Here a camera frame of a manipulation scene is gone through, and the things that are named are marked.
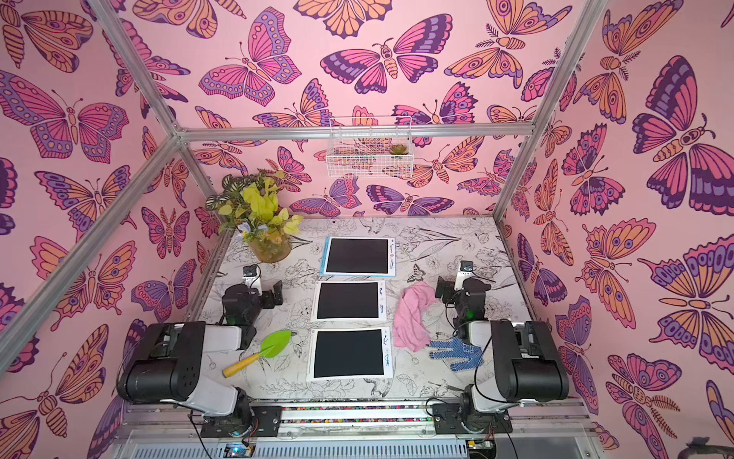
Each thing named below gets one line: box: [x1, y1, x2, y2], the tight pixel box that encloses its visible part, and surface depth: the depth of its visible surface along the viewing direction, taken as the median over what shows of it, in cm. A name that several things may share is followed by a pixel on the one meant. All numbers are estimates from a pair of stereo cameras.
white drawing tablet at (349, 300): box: [310, 280, 388, 322], surface depth 99 cm
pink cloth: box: [392, 281, 438, 353], surface depth 92 cm
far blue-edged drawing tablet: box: [319, 236, 397, 278], surface depth 112 cm
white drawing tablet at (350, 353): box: [306, 326, 393, 381], surface depth 87 cm
